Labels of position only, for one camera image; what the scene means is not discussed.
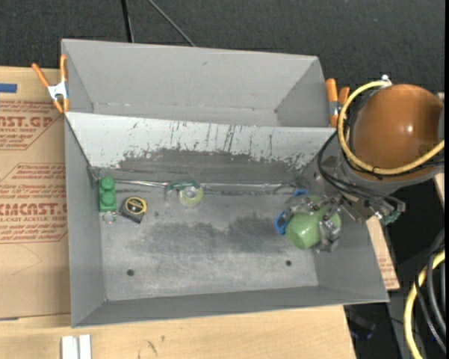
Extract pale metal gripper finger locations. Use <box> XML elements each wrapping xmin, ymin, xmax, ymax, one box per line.
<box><xmin>288</xmin><ymin>195</ymin><xmax>335</xmax><ymax>218</ymax></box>
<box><xmin>313</xmin><ymin>215</ymin><xmax>342</xmax><ymax>254</ymax></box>

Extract light green cup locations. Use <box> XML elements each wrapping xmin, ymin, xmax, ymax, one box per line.
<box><xmin>285</xmin><ymin>195</ymin><xmax>341</xmax><ymax>251</ymax></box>

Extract blue plastic object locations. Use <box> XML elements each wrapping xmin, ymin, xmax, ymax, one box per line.
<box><xmin>275</xmin><ymin>188</ymin><xmax>309</xmax><ymax>236</ymax></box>

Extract grey metal bin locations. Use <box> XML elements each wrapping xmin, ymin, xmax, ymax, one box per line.
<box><xmin>61</xmin><ymin>38</ymin><xmax>391</xmax><ymax>328</ymax></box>

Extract clear tape roll with dispenser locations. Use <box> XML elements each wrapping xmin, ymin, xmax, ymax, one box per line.
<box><xmin>165</xmin><ymin>179</ymin><xmax>205</xmax><ymax>208</ymax></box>

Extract black and yellow tape measure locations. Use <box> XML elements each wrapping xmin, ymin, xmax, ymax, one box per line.
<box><xmin>120</xmin><ymin>196</ymin><xmax>148</xmax><ymax>224</ymax></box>

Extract green toy building block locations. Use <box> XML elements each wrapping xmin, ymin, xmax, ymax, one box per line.
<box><xmin>98</xmin><ymin>176</ymin><xmax>117</xmax><ymax>213</ymax></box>

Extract brown cardboard board red print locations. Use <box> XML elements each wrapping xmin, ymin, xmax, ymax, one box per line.
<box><xmin>0</xmin><ymin>64</ymin><xmax>401</xmax><ymax>322</ymax></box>

